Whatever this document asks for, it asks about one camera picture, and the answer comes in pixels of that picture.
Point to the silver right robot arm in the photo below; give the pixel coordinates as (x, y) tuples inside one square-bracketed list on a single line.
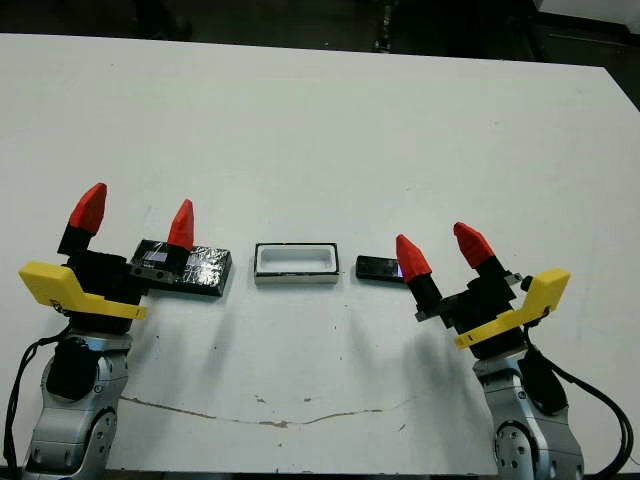
[(525, 440)]

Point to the white-lined camera box base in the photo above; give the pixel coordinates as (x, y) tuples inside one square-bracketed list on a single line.
[(300, 279)]

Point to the small black camera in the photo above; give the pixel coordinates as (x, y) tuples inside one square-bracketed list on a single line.
[(375, 267)]

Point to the white cabinet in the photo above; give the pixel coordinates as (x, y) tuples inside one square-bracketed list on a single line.
[(590, 7)]

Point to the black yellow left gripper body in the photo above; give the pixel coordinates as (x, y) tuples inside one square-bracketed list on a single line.
[(100, 280)]

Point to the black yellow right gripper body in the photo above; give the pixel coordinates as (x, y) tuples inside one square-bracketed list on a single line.
[(490, 310)]

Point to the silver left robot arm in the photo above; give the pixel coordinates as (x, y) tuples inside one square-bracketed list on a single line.
[(55, 430)]

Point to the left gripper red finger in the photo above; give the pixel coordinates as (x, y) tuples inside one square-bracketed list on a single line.
[(89, 212), (181, 227)]

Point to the dark metal chair leg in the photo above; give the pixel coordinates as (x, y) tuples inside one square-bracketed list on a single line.
[(385, 42)]

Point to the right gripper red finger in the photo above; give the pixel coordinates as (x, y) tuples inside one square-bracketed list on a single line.
[(475, 245), (412, 262)]

